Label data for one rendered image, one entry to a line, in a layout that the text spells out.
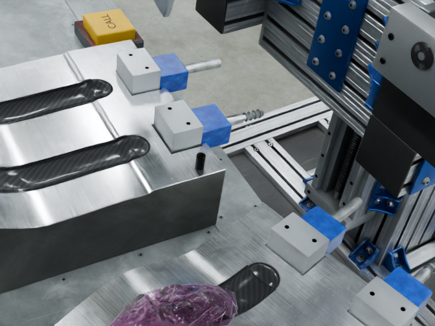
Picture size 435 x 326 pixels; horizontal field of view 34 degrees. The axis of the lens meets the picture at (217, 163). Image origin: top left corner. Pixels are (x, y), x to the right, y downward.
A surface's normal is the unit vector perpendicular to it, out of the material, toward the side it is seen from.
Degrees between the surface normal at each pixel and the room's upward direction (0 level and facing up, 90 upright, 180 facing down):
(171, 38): 0
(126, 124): 0
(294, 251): 90
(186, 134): 90
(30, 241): 90
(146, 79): 90
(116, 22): 0
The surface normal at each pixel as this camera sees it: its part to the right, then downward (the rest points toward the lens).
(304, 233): 0.12, -0.72
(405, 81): -0.83, 0.30
